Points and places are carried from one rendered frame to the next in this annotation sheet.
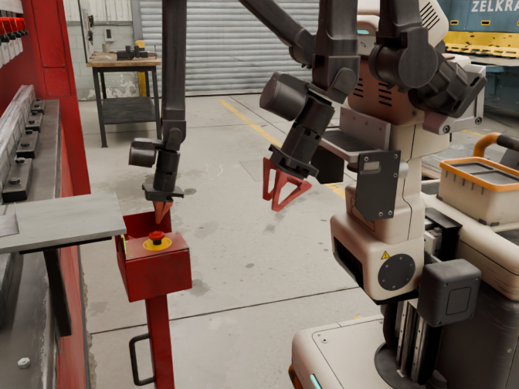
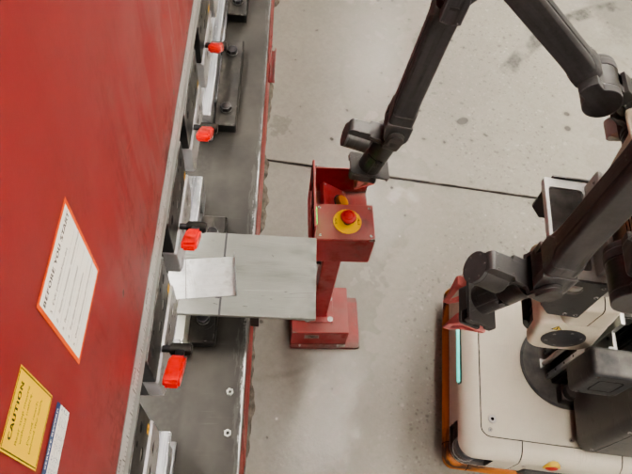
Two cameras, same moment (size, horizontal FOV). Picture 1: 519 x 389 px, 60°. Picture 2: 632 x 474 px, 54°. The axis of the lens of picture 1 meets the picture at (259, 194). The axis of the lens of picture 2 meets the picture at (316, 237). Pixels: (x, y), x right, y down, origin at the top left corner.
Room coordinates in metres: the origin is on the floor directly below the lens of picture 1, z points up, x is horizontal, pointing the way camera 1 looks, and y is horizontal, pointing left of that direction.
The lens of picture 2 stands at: (0.18, 0.12, 2.09)
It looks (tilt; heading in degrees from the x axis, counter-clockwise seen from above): 59 degrees down; 14
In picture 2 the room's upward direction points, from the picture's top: 10 degrees clockwise
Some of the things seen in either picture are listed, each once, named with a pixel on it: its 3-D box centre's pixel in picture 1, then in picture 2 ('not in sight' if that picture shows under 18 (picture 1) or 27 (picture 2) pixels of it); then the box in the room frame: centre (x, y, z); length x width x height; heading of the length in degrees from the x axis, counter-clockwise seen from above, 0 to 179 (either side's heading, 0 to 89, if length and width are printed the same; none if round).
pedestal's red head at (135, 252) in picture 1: (150, 247); (340, 212); (1.05, 0.29, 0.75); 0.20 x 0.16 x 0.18; 24
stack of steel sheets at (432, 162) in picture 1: (487, 168); not in sight; (3.40, -1.82, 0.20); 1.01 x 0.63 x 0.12; 20
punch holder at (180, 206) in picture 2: not in sight; (154, 209); (0.60, 0.49, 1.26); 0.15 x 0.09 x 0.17; 22
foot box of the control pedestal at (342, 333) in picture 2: not in sight; (325, 316); (1.06, 0.26, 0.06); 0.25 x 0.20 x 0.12; 114
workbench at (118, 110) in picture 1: (123, 69); not in sight; (5.70, 1.66, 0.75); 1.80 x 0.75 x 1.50; 17
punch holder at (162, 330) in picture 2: not in sight; (134, 328); (0.41, 0.42, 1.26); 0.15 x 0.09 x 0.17; 22
